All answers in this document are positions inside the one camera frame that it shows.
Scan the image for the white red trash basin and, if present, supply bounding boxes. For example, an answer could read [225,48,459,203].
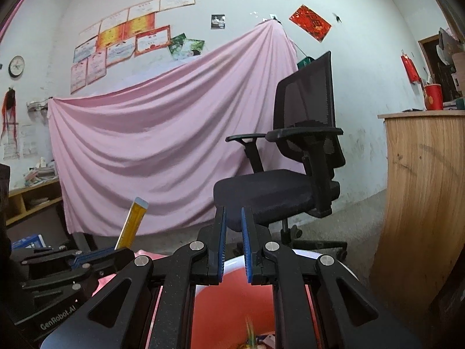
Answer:
[190,248,361,349]

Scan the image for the blue cardboard box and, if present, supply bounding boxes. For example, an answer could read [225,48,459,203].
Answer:
[12,234,46,250]

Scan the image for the pink checked tablecloth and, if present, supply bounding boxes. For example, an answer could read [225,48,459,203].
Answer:
[85,250,167,348]

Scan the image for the wooden counter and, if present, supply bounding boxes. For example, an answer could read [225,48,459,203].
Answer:
[370,110,464,314]

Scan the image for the pink hanging bedsheet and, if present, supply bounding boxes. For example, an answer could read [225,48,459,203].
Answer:
[48,20,297,237]

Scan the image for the red black hanging tassel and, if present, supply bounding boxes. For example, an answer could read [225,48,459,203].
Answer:
[1,88,17,143]

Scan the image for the black office chair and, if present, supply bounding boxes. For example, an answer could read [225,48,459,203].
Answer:
[214,52,348,261]

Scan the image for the red cup on counter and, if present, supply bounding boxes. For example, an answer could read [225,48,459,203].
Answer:
[424,83,443,110]

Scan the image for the red hanging envelope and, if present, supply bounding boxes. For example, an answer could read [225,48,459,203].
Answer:
[400,53,421,83]

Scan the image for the red fu poster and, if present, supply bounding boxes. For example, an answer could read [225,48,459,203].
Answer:
[289,5,332,42]

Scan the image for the wooden wall shelf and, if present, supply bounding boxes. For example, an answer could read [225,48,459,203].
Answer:
[5,178,62,226]

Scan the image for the round wall clock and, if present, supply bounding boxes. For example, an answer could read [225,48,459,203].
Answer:
[8,55,25,79]

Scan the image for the green photos on wall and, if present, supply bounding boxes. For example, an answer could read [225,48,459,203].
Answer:
[168,33,205,60]

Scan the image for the wall certificates cluster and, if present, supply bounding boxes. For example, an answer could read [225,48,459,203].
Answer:
[70,0,196,94]

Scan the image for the small wall photo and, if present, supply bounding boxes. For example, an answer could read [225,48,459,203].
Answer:
[210,14,226,30]

